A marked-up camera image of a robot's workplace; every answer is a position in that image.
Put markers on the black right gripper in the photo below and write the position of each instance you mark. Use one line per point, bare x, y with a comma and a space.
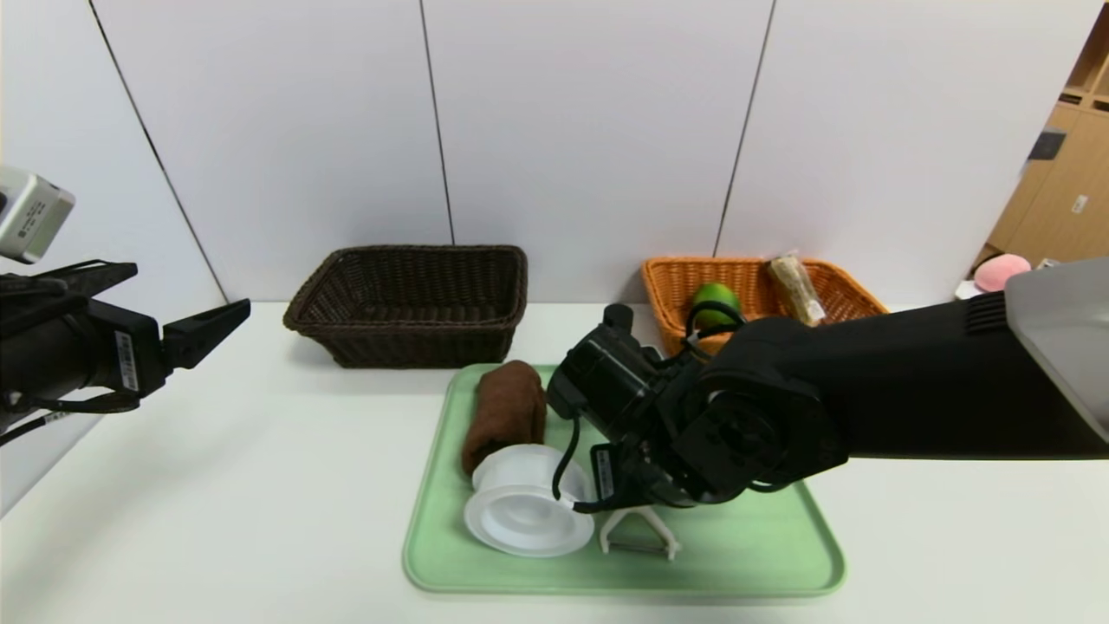
606, 473

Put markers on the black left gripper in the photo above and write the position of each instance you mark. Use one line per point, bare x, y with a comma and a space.
132, 355

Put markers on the black pump bottle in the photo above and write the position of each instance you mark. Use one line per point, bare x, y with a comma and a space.
617, 316

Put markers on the green lime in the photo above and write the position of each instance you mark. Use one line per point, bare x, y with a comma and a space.
715, 299

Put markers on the clear chocolate pack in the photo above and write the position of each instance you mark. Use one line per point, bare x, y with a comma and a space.
795, 286

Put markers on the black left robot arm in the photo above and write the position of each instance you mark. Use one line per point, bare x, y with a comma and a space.
39, 355

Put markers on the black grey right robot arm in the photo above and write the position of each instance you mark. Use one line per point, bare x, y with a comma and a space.
910, 390

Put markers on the orange wicker basket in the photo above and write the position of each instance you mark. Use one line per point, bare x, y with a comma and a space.
671, 295

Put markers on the dark brown wicker basket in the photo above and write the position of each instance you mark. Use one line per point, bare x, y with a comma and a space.
407, 295

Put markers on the white round plastic container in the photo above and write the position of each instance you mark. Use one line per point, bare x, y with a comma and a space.
520, 516

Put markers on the rolled brown towel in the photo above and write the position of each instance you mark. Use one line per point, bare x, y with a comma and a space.
507, 407

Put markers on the light green plastic tray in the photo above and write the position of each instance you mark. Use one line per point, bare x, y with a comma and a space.
745, 555

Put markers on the white side table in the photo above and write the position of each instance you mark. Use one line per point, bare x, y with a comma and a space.
969, 293

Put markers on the pink peach plush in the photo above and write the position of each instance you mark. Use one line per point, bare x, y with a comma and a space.
1001, 273

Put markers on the light wooden cabinet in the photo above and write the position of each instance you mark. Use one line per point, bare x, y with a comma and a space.
1066, 208

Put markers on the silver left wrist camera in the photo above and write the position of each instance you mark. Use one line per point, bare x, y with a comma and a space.
35, 217

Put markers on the grey wall mounted box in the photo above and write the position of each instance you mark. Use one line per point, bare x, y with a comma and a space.
1044, 145

